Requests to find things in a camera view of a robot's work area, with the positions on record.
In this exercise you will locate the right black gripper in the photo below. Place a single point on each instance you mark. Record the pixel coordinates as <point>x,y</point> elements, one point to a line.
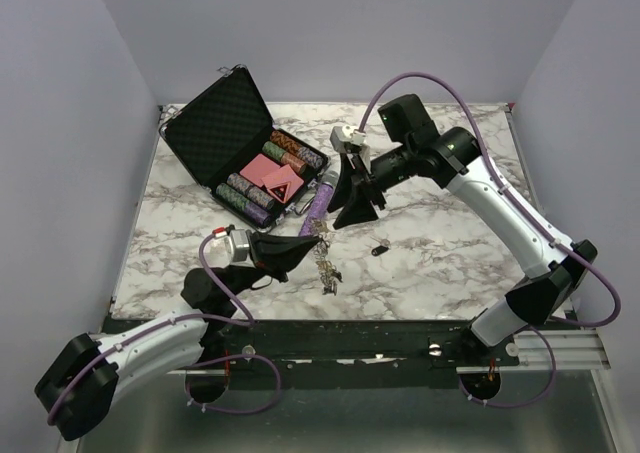
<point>363,189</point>

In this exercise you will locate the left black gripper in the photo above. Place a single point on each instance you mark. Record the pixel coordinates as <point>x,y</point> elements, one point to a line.
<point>274,255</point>

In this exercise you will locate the round metal keyring disc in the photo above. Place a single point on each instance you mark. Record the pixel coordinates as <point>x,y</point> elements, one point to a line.
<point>329,274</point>

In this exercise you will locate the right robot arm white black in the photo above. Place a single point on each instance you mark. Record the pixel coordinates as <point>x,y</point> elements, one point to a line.
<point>553,267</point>

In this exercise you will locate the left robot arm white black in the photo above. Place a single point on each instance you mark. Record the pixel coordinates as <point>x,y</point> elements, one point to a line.
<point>91,374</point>

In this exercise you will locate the purple glitter microphone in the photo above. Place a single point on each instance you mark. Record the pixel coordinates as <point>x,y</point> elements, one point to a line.
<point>319,205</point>

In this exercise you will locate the silver key black tag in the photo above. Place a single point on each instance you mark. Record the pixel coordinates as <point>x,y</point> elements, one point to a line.
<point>381,248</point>

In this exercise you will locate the pink card box triangle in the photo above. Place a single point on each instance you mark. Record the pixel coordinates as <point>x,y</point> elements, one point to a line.
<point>283,183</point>

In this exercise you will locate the pink card deck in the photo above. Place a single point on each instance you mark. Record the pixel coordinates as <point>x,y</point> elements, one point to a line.
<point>259,167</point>

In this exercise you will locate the black poker chip case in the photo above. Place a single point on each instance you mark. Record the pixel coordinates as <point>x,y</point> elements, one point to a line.
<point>220,131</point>

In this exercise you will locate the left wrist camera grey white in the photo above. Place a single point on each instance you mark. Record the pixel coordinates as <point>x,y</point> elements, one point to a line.
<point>237,245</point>

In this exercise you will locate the black mounting base rail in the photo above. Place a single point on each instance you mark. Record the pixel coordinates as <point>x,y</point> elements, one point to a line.
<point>313,354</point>

